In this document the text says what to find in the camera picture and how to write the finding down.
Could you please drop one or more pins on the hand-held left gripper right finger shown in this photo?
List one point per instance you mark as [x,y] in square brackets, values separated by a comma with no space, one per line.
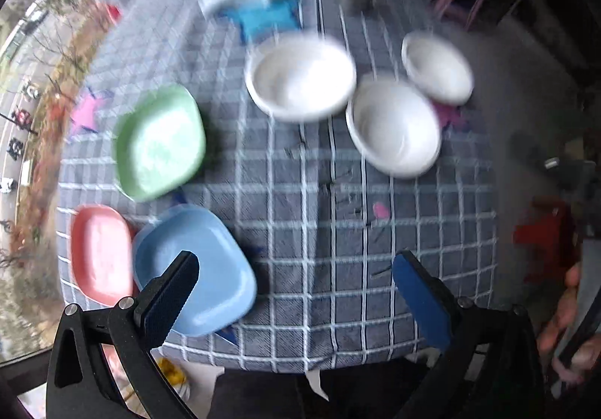
[422,297]

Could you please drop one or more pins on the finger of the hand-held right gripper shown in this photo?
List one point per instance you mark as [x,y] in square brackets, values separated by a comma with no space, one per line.
[528,147]

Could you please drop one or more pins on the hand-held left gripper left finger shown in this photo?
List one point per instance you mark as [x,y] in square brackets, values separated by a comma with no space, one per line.
[171,304]

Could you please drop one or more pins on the blue square plate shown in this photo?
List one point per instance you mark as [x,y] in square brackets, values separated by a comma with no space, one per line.
[216,269]

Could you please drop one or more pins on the pink square plate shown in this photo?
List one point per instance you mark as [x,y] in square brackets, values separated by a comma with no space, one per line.
[101,254]

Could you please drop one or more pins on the green square plate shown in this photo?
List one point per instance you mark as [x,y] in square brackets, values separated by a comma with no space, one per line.
[159,144]

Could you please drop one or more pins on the white bowl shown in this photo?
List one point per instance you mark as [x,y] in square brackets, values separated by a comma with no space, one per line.
[393,130]
[300,76]
[439,67]

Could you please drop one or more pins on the person's right hand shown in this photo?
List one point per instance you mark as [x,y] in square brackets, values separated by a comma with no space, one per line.
[561,311]

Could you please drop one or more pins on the white bag with yellow contents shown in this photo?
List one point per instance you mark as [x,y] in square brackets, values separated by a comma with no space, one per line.
[173,374]

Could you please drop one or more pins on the red plastic stool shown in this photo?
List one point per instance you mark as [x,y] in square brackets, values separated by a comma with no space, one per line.
[544,236]

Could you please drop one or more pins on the grey checked star tablecloth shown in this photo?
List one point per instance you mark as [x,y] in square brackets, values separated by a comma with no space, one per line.
[291,193]

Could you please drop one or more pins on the small red plastic item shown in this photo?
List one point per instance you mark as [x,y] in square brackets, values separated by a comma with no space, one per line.
[112,13]

